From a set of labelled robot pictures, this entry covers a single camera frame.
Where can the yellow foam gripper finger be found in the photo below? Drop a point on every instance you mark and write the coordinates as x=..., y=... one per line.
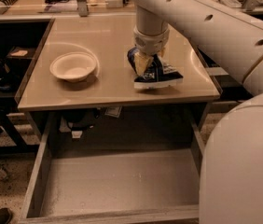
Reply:
x=142, y=62

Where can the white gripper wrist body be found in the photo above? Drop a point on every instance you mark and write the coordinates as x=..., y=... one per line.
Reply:
x=151, y=43

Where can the blue chip bag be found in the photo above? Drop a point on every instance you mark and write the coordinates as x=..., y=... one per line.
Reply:
x=158, y=75

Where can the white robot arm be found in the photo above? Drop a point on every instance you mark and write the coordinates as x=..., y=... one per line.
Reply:
x=231, y=184

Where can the grey open drawer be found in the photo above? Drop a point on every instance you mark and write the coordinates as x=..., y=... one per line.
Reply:
x=143, y=168

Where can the white paper bowl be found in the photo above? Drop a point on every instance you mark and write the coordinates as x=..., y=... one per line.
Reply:
x=73, y=66

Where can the grey metal frame post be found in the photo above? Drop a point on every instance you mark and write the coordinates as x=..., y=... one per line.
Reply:
x=82, y=8

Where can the black desk leg frame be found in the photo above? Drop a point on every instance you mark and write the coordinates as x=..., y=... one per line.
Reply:
x=20, y=146

